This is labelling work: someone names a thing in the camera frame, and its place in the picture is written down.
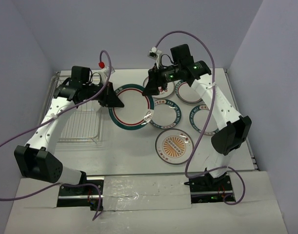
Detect red character plate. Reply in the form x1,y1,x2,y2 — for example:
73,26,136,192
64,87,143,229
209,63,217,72
153,82,175,99

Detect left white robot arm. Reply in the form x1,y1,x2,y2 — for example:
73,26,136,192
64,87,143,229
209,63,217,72
14,66,124,195

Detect teal ring plate right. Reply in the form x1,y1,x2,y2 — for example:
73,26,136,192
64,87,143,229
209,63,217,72
189,104,219,136

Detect metal wire dish rack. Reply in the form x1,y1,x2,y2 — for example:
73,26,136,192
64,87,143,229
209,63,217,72
41,71,102,144

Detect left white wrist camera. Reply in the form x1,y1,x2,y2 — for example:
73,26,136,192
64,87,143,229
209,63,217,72
97,61,115,84

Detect teal red rim plate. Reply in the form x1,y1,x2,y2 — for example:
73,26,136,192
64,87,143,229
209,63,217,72
109,84,155,131

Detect teal ring lettered plate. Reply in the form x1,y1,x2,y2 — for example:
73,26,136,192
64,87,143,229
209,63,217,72
150,99,182,129

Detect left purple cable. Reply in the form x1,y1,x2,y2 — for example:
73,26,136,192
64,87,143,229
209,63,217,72
0,50,112,221

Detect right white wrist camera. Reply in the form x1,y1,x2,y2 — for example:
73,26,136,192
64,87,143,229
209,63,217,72
148,47,162,69

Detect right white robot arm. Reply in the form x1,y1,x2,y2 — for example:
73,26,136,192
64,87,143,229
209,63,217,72
143,44,252,191

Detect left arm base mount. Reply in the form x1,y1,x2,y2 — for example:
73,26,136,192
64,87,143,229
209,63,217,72
57,185,99,211

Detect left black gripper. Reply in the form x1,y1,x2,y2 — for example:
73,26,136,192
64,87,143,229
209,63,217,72
82,80,123,107

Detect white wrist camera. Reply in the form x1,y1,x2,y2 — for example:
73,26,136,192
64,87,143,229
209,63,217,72
97,61,115,84
148,47,162,69

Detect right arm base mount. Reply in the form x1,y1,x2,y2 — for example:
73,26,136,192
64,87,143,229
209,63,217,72
184,173,235,204

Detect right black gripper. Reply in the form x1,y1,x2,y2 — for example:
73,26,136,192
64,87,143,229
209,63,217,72
141,62,181,97

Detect orange sunburst plate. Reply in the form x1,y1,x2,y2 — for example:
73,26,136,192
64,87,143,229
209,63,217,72
155,128,194,165

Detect silver tape strip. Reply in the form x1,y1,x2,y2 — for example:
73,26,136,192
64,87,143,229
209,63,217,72
102,175,192,211

